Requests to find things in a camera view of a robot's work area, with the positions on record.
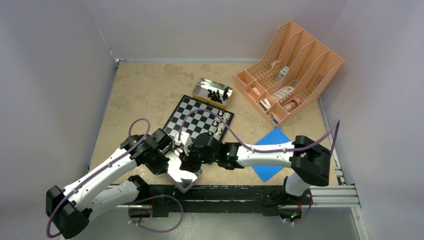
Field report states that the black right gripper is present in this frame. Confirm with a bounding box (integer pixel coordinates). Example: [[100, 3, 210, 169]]
[[179, 142, 219, 174]]

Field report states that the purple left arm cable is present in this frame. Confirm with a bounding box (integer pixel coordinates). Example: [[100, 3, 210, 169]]
[[45, 118, 185, 239]]

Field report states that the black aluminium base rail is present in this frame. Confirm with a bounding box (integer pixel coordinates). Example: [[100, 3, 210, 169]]
[[59, 183, 369, 240]]

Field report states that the yellow metal tin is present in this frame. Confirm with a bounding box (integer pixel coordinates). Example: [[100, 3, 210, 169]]
[[192, 78, 233, 109]]

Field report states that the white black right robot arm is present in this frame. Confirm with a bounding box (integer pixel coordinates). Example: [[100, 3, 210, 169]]
[[174, 132, 332, 204]]

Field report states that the pink desk file organizer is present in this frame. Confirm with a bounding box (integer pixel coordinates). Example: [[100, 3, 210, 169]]
[[235, 21, 345, 127]]

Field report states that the blue mat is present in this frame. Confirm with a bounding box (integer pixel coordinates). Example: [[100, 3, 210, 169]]
[[252, 128, 290, 183]]

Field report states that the silver lilac metal tin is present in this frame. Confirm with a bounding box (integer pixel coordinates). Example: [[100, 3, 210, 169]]
[[165, 151, 203, 193]]

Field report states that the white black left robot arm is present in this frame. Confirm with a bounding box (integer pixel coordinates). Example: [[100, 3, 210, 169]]
[[45, 128, 173, 239]]

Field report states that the black chess pieces pile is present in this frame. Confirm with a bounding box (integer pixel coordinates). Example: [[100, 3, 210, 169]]
[[207, 87, 230, 104]]

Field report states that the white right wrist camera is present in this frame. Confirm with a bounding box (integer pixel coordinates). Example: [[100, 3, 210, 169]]
[[173, 132, 193, 156]]

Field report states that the black white chess board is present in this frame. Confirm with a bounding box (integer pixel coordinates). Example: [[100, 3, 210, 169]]
[[163, 95, 235, 141]]

